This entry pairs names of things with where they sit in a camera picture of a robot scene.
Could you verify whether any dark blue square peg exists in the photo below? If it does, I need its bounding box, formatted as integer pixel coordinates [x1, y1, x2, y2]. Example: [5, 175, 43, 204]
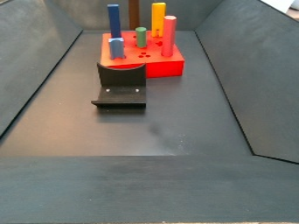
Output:
[107, 4, 122, 38]

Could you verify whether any red peg board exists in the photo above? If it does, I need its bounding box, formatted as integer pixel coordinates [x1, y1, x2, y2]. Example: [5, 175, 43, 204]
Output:
[100, 31, 184, 78]

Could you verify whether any yellow arch peg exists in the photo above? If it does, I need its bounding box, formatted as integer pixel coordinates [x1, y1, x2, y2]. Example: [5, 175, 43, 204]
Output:
[152, 3, 166, 38]

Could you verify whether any light blue arch peg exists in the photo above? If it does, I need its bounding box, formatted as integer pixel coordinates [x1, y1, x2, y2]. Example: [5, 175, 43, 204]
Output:
[108, 38, 126, 60]

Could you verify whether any black plastic holder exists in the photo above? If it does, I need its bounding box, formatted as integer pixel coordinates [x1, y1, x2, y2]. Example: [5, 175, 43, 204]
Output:
[91, 64, 146, 108]

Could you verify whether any green cylinder peg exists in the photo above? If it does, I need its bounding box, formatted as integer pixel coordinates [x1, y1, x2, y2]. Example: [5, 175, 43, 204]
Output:
[135, 27, 147, 48]

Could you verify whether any brown oval peg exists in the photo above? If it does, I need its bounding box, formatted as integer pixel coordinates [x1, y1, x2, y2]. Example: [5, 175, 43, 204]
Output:
[128, 0, 140, 30]

